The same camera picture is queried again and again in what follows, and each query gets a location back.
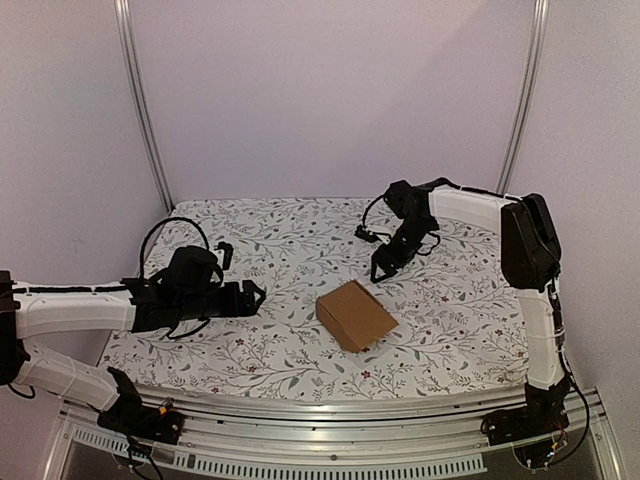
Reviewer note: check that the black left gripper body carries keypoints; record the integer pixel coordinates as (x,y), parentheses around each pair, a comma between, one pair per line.
(196,306)

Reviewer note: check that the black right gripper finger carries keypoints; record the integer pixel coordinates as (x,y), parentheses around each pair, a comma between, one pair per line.
(383,271)
(377,257)

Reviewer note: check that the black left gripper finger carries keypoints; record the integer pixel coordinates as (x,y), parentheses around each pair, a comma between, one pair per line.
(246,309)
(254,295)

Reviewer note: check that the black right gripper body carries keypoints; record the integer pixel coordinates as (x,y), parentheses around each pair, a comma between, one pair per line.
(388,257)

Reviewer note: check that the brown cardboard box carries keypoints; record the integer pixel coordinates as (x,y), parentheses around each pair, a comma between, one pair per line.
(354,317)

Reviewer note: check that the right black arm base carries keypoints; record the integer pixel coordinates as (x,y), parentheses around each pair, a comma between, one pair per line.
(544,412)

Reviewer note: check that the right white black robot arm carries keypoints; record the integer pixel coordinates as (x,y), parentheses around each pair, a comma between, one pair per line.
(530,255)

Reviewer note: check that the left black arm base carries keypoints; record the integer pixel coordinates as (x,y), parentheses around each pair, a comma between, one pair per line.
(129,416)

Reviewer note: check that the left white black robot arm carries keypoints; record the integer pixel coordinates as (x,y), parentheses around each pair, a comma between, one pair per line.
(29,311)

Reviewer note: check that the floral patterned table mat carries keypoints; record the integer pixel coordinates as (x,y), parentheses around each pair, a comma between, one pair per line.
(460,325)

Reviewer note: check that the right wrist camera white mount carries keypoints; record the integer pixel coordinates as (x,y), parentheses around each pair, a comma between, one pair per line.
(371,236)

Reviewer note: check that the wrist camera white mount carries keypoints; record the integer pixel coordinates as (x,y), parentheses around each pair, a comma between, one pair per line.
(371,236)
(226,250)

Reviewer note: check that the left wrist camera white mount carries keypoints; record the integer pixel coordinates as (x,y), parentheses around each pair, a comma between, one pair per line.
(226,250)

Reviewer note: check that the aluminium front rail frame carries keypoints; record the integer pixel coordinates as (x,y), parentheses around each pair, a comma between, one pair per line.
(228,437)

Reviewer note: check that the right aluminium frame post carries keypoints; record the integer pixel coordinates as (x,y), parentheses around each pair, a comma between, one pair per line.
(531,69)

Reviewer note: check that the aluminium frame post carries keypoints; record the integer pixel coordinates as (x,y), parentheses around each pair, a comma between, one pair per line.
(140,103)
(531,69)

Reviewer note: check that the left aluminium frame post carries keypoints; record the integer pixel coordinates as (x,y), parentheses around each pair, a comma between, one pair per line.
(140,103)

